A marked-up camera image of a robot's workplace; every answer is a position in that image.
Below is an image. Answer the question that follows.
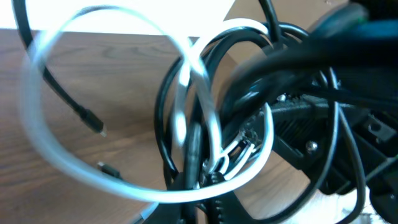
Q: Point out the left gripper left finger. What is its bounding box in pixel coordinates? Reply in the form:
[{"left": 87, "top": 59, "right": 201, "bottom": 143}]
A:
[{"left": 143, "top": 172, "right": 199, "bottom": 224}]

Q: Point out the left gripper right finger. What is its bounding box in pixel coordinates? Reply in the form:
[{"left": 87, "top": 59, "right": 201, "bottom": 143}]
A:
[{"left": 203, "top": 191, "right": 256, "bottom": 224}]

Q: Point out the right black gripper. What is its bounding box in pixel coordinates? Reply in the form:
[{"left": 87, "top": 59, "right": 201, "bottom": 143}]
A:
[{"left": 223, "top": 1, "right": 397, "bottom": 223}]

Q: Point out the black usb cable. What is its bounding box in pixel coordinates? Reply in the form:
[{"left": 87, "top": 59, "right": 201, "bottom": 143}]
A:
[{"left": 11, "top": 0, "right": 368, "bottom": 224}]

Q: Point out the white usb cable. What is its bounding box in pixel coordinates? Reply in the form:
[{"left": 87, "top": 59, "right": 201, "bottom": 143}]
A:
[{"left": 19, "top": 5, "right": 275, "bottom": 204}]

